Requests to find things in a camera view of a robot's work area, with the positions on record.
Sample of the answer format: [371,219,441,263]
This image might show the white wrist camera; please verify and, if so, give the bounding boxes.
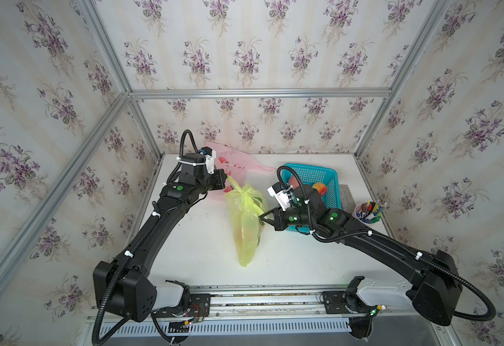
[267,183,295,211]
[200,146,217,174]

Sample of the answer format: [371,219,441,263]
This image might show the yellow-green plastic bag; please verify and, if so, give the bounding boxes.
[224,176,267,268]

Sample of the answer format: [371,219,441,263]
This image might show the red-yellow wrinkled peach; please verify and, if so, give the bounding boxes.
[312,183,328,197]

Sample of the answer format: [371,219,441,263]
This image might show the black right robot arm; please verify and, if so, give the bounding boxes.
[259,165,497,326]

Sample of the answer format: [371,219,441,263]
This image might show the pink plastic bag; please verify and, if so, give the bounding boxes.
[206,142,276,198]

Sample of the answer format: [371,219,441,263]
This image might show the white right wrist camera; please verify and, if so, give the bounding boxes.
[267,183,295,211]

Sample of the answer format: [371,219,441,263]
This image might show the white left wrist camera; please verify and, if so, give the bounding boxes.
[200,146,217,174]

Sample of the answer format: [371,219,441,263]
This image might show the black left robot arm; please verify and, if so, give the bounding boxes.
[91,141,227,345]

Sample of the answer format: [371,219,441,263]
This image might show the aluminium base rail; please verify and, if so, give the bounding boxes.
[106,285,461,345]

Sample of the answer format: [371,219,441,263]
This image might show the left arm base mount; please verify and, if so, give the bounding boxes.
[150,293,212,338]

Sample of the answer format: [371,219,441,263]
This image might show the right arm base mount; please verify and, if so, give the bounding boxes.
[321,289,383,340]

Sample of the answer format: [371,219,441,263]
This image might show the cup of coloured pens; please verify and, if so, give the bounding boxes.
[352,201,388,224]

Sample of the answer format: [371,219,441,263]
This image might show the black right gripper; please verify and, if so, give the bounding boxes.
[258,204,316,234]

